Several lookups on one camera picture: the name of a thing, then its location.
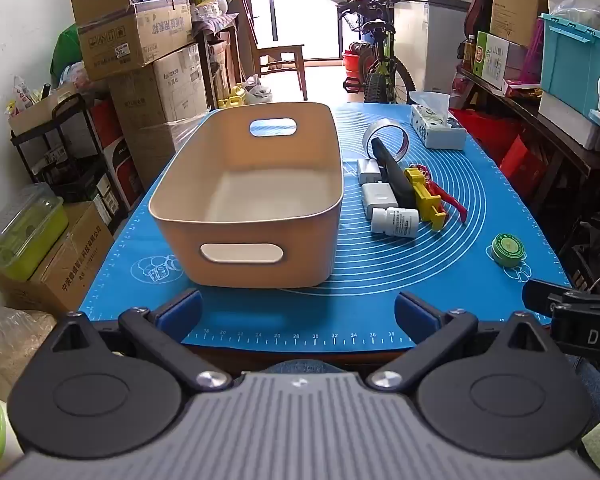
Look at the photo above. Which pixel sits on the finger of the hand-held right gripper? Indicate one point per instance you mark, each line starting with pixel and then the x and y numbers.
pixel 542 295

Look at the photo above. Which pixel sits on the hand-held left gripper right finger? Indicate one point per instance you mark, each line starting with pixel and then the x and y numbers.
pixel 414 311

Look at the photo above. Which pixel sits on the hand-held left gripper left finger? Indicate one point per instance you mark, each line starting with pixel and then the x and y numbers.
pixel 182 310

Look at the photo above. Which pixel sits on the white pill bottle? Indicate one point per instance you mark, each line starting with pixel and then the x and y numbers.
pixel 397 221

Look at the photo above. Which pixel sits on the yellow plastic clamp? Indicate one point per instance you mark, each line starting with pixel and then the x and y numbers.
pixel 426 200

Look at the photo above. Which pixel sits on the black remote control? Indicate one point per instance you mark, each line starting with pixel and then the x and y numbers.
pixel 395 177

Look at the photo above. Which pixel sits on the beige plastic storage bin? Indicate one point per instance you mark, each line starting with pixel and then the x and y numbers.
pixel 260 195

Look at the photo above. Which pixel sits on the beige tape roll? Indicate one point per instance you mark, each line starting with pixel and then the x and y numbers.
pixel 404 136

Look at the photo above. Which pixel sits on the blue silicone baking mat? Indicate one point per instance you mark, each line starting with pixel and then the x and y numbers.
pixel 380 285

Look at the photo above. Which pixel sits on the green round tin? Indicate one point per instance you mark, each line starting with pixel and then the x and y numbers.
pixel 509 248

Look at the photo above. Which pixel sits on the large white power adapter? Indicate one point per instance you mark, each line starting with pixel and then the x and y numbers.
pixel 377 199

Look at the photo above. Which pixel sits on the red plastic tool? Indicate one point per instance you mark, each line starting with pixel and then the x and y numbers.
pixel 447 197

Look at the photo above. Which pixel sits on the printed brown cardboard box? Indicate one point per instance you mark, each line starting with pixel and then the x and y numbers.
pixel 75 260

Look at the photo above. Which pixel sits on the red paper bag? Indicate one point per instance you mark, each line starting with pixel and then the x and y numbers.
pixel 522 165

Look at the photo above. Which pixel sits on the small white power adapter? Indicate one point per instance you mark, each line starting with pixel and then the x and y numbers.
pixel 367 171

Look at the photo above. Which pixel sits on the red white appliance box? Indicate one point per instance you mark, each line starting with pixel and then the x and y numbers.
pixel 117 160

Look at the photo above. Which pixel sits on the green container clear lid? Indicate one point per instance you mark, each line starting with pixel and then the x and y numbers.
pixel 27 237

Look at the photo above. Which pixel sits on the dark wooden side table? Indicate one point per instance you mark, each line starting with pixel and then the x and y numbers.
pixel 545 120

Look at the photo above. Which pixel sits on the clear bag of grain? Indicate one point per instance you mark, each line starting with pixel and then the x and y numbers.
pixel 10 350

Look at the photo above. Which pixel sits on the black metal rack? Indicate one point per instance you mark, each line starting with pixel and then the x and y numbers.
pixel 85 160

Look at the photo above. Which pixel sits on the patterned tissue box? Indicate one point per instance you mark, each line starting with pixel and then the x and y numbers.
pixel 437 127

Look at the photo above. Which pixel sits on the yellow plastic jugs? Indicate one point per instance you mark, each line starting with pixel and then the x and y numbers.
pixel 232 97

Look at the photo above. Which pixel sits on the plain stacked cardboard box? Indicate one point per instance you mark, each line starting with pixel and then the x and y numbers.
pixel 165 85

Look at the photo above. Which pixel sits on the teal storage crate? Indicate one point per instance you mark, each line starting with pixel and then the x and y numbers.
pixel 570 65

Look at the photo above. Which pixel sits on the green white carton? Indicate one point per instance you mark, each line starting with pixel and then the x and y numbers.
pixel 495 57

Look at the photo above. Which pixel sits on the green black bicycle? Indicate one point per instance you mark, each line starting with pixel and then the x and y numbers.
pixel 380 70

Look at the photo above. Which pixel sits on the red plastic buckets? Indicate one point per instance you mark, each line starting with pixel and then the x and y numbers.
pixel 352 70

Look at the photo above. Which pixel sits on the amber glass bottle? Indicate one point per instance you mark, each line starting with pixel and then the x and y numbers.
pixel 468 55

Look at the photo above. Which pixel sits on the white chest freezer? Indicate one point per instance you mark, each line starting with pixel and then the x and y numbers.
pixel 430 40

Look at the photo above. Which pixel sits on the wooden chair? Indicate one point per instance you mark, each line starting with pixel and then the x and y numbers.
pixel 280 52

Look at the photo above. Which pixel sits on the open cardboard box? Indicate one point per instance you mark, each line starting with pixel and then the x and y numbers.
pixel 130 35

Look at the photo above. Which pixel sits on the tall cardboard box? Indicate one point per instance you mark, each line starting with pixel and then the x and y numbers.
pixel 520 0

